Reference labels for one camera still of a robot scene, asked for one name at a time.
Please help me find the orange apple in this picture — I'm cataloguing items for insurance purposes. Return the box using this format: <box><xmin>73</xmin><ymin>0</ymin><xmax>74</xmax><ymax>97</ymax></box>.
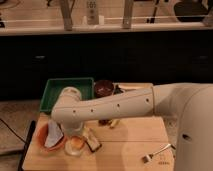
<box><xmin>70</xmin><ymin>136</ymin><xmax>84</xmax><ymax>149</ymax></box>

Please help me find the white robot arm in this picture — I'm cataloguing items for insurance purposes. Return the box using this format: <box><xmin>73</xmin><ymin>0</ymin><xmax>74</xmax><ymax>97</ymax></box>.
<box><xmin>51</xmin><ymin>83</ymin><xmax>213</xmax><ymax>171</ymax></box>

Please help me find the white paper cup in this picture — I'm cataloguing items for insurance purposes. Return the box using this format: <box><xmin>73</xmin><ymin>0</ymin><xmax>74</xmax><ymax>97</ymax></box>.
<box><xmin>65</xmin><ymin>136</ymin><xmax>84</xmax><ymax>156</ymax></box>

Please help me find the silver metal cup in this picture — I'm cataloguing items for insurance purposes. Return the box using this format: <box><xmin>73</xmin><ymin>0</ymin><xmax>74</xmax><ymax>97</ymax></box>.
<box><xmin>113</xmin><ymin>85</ymin><xmax>123</xmax><ymax>94</ymax></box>

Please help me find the grey folded cloth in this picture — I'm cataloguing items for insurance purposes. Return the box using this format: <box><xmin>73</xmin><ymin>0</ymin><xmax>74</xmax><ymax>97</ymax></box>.
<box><xmin>45</xmin><ymin>120</ymin><xmax>63</xmax><ymax>148</ymax></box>

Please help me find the brown rectangular block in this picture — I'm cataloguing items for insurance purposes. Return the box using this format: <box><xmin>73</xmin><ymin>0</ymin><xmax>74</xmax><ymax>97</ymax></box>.
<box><xmin>83</xmin><ymin>127</ymin><xmax>102</xmax><ymax>153</ymax></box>

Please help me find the orange bowl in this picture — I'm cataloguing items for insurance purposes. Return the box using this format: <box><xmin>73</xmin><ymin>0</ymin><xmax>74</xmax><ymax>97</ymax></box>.
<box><xmin>36</xmin><ymin>124</ymin><xmax>67</xmax><ymax>152</ymax></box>

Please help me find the black table clamp bar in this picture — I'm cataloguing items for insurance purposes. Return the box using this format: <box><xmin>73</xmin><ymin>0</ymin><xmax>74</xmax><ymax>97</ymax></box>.
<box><xmin>17</xmin><ymin>120</ymin><xmax>36</xmax><ymax>171</ymax></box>

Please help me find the red grape bunch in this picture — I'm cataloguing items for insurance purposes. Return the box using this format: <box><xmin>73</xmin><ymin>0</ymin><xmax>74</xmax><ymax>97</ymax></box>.
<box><xmin>98</xmin><ymin>120</ymin><xmax>111</xmax><ymax>126</ymax></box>

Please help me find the yellow corn piece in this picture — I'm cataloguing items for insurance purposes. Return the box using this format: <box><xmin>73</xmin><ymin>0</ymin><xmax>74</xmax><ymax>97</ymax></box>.
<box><xmin>109</xmin><ymin>119</ymin><xmax>120</xmax><ymax>129</ymax></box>

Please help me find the green plastic tray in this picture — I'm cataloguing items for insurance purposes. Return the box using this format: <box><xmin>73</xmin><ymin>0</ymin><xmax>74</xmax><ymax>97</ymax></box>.
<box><xmin>40</xmin><ymin>77</ymin><xmax>94</xmax><ymax>115</ymax></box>

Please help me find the dark red bowl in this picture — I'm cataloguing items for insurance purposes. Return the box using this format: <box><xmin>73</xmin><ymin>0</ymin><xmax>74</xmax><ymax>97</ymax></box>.
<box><xmin>94</xmin><ymin>80</ymin><xmax>114</xmax><ymax>98</ymax></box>

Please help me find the silver fork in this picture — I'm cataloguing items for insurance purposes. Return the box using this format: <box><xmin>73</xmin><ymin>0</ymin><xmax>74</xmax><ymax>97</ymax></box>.
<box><xmin>141</xmin><ymin>144</ymin><xmax>171</xmax><ymax>163</ymax></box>

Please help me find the white remote device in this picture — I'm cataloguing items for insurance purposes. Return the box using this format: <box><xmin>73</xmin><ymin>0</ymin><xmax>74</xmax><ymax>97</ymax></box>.
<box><xmin>86</xmin><ymin>0</ymin><xmax>99</xmax><ymax>25</ymax></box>

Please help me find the white handled knife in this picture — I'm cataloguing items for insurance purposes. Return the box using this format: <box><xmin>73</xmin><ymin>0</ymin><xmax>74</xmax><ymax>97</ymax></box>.
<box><xmin>119</xmin><ymin>86</ymin><xmax>140</xmax><ymax>91</ymax></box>

